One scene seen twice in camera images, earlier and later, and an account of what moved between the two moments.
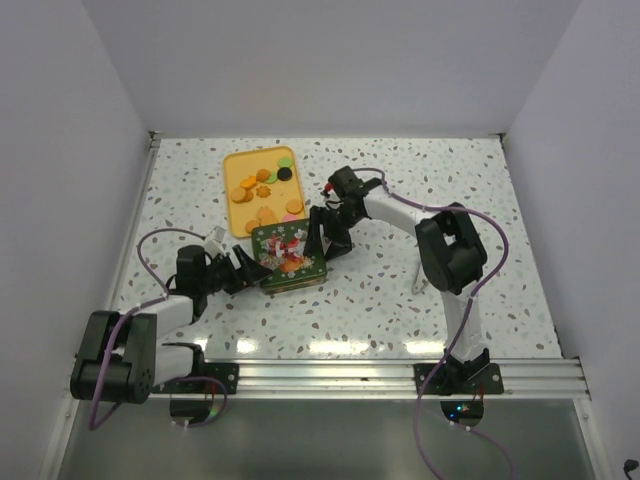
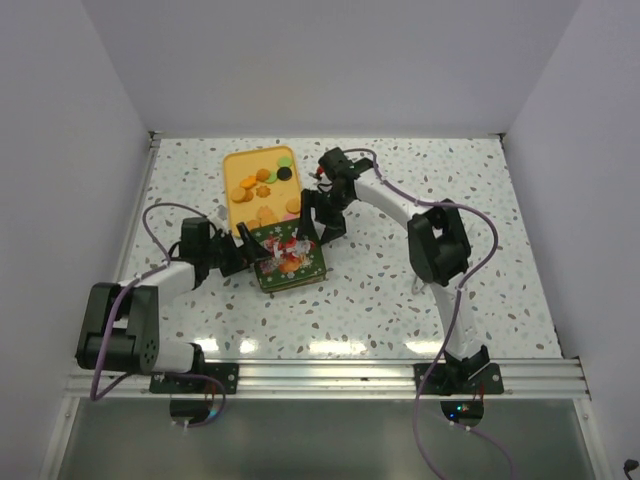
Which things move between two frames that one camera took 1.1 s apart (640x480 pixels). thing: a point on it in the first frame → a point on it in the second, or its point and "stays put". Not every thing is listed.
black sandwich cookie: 284,173 stays put
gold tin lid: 281,247 stays put
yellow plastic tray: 262,189 stays put
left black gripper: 248,272 → 249,248
